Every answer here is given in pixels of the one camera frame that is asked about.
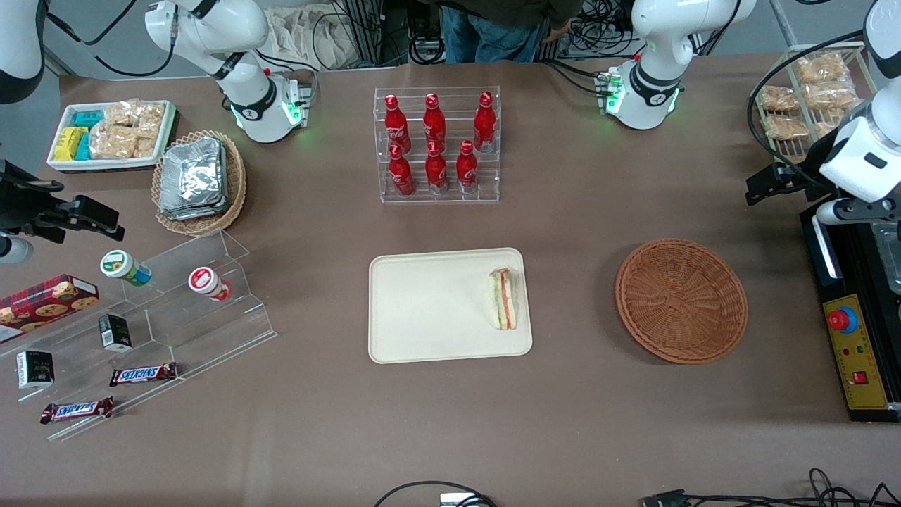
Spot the beige cloth bag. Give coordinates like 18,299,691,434
264,4,360,71

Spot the white wire rack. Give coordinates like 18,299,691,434
757,41,881,164

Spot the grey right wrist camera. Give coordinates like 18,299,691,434
0,236,34,265

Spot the black tangled cable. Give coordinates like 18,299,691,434
693,468,901,507

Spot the person in blue jeans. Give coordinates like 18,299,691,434
436,0,585,64

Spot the white rectangular snack bin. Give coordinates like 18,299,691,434
47,100,178,173

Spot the red lid yogurt cup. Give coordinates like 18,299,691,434
188,266,233,302

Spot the red cola bottle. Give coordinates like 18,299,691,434
473,92,496,154
425,141,448,196
384,94,412,154
456,139,479,194
389,144,415,198
423,93,447,150

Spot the light tan wicker basket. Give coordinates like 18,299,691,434
151,130,247,237

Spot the silver foil packet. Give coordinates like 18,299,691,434
163,139,226,205
158,197,229,220

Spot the triangle sandwich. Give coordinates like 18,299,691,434
489,268,518,332

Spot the grey metal pole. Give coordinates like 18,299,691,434
767,0,800,46

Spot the red tartan cookie box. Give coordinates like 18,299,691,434
0,274,100,344

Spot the black drink carton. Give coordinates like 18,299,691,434
99,314,133,353
16,350,56,389

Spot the brown round wicker basket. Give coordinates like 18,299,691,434
615,239,749,365

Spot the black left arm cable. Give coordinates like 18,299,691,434
748,32,868,187

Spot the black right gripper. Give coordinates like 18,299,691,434
0,161,126,244

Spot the yellow snack packet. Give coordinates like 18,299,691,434
54,127,87,161

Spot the green lid sunflower cup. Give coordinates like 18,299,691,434
100,249,152,287

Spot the black cable plug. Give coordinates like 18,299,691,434
641,489,694,507

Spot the Snickers chocolate bar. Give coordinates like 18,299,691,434
109,362,178,387
40,396,115,425

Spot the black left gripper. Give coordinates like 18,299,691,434
746,161,840,206

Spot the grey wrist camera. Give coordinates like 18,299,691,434
0,236,34,265
817,199,901,226

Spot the black machine with yellow panel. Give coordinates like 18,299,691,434
800,204,901,423

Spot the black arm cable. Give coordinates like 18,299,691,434
748,32,868,187
44,0,177,78

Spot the cream plastic tray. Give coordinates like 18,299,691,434
368,247,534,365

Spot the clear acrylic bottle rack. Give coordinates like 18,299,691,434
373,86,502,205

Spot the black looped cable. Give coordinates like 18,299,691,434
373,481,500,507

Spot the clear acrylic stepped shelf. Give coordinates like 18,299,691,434
0,229,277,443

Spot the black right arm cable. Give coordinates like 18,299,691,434
44,0,177,78

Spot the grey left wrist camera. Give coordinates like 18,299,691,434
817,199,901,226

